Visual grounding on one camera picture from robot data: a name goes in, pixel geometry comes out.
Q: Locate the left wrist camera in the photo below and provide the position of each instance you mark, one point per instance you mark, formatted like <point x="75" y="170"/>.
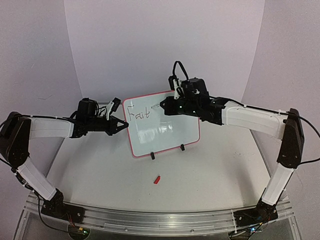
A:
<point x="111" y="107"/>

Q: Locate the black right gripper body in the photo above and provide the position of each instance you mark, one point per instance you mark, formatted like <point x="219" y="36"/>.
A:
<point x="171" y="106"/>

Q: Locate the red marker cap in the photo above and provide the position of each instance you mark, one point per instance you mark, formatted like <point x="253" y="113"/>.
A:
<point x="156" y="181"/>

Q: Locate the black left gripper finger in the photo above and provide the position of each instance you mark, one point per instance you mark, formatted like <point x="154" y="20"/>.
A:
<point x="114" y="129"/>
<point x="117" y="123"/>

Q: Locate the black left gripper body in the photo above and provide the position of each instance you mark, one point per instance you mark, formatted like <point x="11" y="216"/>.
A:
<point x="92" y="121"/>

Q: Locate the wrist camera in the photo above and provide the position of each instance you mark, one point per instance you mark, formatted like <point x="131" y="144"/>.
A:
<point x="111" y="107"/>
<point x="175" y="82"/>

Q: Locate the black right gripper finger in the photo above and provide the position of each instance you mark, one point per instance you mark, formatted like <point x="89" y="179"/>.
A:
<point x="169" y="111"/>
<point x="167" y="102"/>

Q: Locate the whiteboard marker pen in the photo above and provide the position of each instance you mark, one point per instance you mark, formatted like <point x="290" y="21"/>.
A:
<point x="155" y="106"/>

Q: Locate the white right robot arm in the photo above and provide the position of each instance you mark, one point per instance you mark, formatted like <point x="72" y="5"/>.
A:
<point x="278" y="133"/>

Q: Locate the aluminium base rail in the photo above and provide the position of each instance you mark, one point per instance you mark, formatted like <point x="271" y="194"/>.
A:
<point x="88" y="222"/>

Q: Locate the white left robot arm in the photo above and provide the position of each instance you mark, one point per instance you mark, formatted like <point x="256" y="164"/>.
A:
<point x="18" y="131"/>

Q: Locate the pink framed whiteboard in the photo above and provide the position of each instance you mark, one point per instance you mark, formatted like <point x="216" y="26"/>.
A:
<point x="150" y="130"/>

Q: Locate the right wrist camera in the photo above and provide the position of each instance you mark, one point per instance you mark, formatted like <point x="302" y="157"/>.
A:
<point x="175" y="82"/>

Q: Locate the wire whiteboard stand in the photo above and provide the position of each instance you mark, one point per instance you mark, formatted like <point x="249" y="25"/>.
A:
<point x="153" y="154"/>

